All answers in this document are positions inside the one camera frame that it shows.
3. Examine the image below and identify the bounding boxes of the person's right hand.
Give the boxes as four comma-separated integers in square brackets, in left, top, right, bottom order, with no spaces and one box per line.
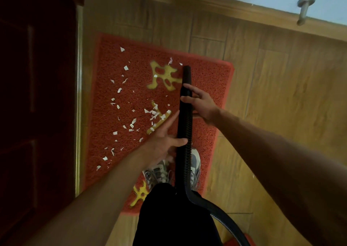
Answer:
[180,84,221,127]

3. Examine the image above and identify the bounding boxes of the person's left hand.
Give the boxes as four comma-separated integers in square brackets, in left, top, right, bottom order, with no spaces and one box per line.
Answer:
[143,110,189,168]

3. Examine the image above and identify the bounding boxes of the black corrugated vacuum hose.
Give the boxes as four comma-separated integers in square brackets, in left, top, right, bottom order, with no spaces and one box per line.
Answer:
[175,65,251,246]

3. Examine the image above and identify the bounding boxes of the person's left forearm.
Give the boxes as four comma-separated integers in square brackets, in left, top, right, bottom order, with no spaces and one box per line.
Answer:
[26,145,157,246]

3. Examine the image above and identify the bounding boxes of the person's right forearm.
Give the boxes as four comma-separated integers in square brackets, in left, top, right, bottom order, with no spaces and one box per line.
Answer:
[214,107,347,246]

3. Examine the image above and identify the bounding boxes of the grey right sneaker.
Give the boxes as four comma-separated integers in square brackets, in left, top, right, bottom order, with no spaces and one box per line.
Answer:
[190,148,202,191]

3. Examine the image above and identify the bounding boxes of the grey sneaker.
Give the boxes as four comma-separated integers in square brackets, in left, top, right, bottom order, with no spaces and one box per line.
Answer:
[142,160,173,190]
[190,148,202,191]

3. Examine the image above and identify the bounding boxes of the red door mat yellow characters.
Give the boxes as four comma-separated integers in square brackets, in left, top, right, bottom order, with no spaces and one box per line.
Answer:
[83,33,235,216]

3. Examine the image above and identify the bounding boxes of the grey left sneaker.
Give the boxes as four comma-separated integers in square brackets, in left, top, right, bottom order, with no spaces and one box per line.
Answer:
[142,160,173,190]

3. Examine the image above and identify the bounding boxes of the scattered white paper scraps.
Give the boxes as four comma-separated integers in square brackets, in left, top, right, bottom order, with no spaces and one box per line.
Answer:
[95,46,184,171]

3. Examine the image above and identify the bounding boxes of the black shorts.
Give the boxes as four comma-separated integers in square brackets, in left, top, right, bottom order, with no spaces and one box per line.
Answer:
[132,183,224,246]

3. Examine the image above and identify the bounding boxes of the wooden baseboard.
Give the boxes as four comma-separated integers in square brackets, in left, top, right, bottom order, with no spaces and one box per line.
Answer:
[84,0,347,42]

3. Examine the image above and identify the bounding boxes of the metal threshold strip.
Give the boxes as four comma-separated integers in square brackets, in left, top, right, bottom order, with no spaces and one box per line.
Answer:
[75,5,83,198]

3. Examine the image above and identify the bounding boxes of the red vacuum cleaner body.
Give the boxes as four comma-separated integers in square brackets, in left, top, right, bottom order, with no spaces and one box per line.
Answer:
[224,233,257,246]

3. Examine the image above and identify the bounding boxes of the silver metal door stopper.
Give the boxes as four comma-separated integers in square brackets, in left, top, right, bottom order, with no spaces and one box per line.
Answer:
[296,0,317,26]

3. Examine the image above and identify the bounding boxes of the dark wooden door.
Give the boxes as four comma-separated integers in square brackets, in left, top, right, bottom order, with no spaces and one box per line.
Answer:
[0,0,85,246]

